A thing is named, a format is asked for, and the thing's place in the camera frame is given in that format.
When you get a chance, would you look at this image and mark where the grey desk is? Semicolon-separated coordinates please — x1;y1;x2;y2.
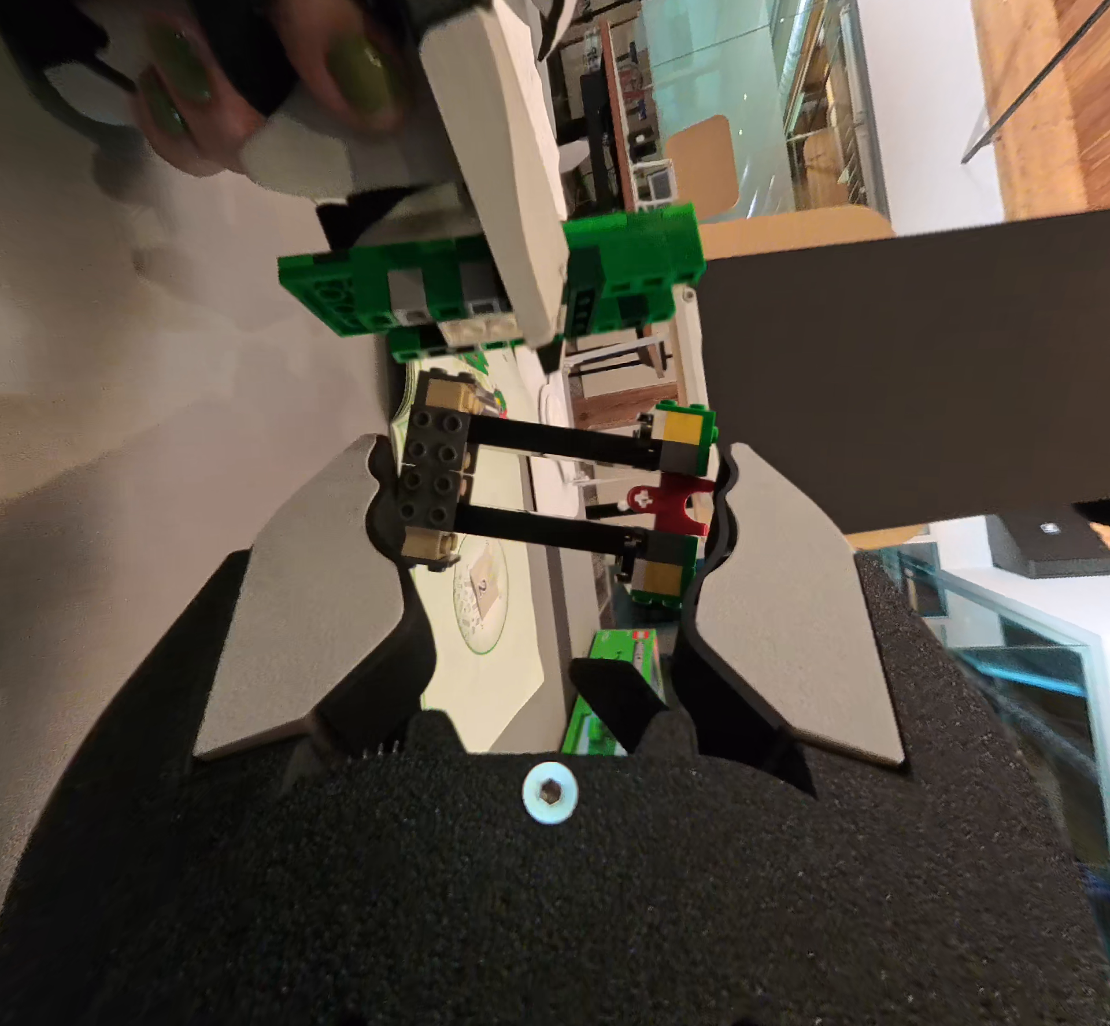
0;46;574;784

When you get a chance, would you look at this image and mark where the open green instruction booklet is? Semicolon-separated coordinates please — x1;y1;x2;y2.
388;345;549;751

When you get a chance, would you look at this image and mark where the green toy box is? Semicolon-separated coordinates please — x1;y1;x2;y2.
562;629;671;756

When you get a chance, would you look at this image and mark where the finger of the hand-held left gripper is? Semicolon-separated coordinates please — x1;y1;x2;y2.
314;183;483;252
420;2;571;372

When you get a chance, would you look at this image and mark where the tan chair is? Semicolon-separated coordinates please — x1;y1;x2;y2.
663;115;740;222

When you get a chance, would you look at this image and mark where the person's left hand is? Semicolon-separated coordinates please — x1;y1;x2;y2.
0;0;409;177

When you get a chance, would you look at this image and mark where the tan framed black tablet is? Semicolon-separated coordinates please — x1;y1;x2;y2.
694;206;1110;552

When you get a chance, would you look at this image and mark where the white wire tablet stand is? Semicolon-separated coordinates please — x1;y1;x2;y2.
520;284;699;524

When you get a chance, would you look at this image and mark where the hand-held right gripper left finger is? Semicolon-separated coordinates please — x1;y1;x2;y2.
193;433;437;762

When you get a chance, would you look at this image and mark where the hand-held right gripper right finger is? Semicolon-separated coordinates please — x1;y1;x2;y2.
672;441;908;773

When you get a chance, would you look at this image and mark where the green brick assembly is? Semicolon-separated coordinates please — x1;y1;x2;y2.
277;202;706;365

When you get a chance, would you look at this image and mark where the black brick car chassis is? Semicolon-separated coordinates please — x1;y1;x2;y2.
401;367;721;611

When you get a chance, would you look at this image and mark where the black box with white logo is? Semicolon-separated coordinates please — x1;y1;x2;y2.
987;505;1110;578

